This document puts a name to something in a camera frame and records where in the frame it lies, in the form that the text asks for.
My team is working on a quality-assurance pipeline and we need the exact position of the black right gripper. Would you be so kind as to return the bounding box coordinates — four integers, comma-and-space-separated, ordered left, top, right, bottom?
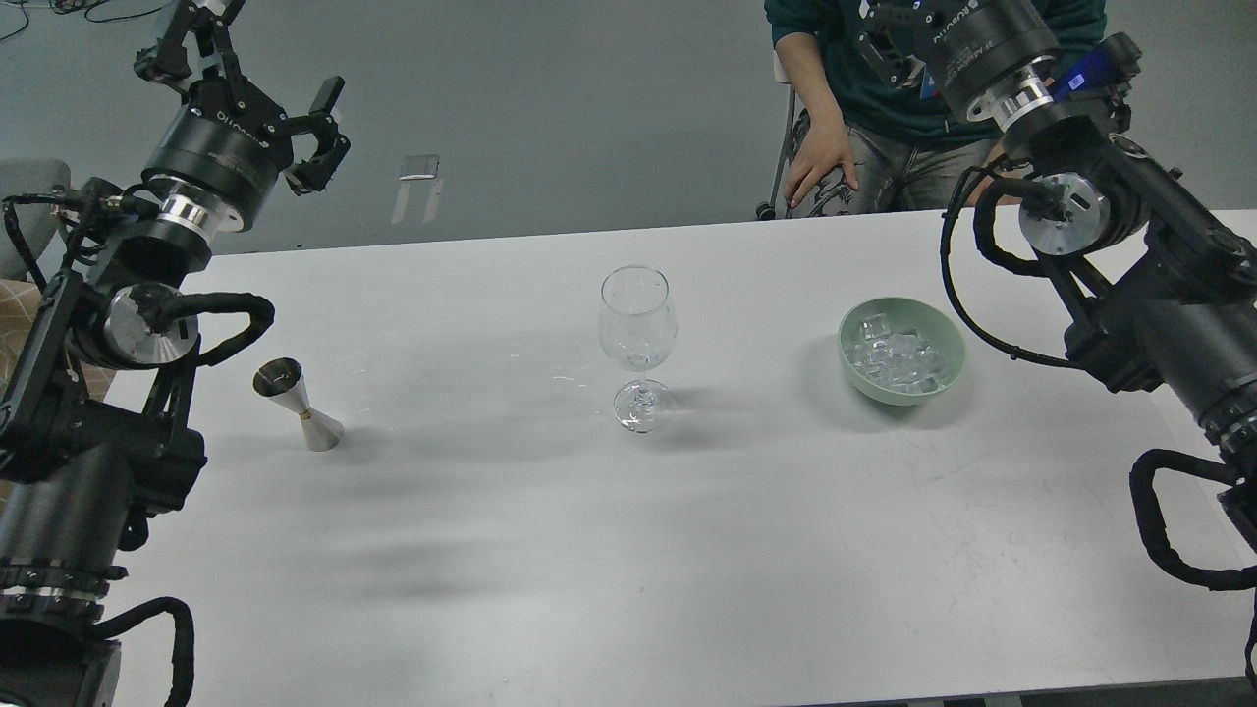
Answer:
856, 1, 1063, 125

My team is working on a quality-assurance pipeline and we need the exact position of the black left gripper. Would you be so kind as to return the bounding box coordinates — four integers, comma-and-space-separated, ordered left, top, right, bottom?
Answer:
134, 1, 351, 231

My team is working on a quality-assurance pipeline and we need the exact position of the steel cocktail jigger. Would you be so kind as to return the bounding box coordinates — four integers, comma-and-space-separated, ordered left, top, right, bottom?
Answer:
251, 357, 344, 453

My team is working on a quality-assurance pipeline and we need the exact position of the clear ice cubes pile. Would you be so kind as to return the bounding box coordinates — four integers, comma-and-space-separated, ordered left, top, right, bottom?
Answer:
843, 312, 953, 395

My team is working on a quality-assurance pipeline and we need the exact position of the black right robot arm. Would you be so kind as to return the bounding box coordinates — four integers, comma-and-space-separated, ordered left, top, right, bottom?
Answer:
857, 1, 1256, 591

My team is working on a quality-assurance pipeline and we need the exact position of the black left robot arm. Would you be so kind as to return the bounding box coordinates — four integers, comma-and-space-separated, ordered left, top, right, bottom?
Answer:
3, 1, 351, 706

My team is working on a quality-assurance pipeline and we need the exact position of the clear wine glass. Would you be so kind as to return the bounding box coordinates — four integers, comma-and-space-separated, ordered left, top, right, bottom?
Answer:
598, 264, 679, 434

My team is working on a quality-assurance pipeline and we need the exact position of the person's right hand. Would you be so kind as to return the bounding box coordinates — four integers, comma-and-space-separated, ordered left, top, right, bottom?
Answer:
784, 113, 860, 208

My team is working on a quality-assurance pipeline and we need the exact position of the seated person in green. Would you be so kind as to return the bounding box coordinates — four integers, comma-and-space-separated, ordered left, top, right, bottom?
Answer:
764, 1, 1106, 218

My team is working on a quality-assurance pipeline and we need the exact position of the grey chair with plaid cushion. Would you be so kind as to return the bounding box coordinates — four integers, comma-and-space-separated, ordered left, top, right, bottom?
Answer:
1, 157, 70, 387

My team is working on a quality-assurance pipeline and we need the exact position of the green bowl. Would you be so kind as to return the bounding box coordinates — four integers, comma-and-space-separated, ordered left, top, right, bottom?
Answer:
837, 297, 968, 408

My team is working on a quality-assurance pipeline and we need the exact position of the black floor cable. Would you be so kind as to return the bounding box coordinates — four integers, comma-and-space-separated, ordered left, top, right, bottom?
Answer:
0, 0, 178, 42

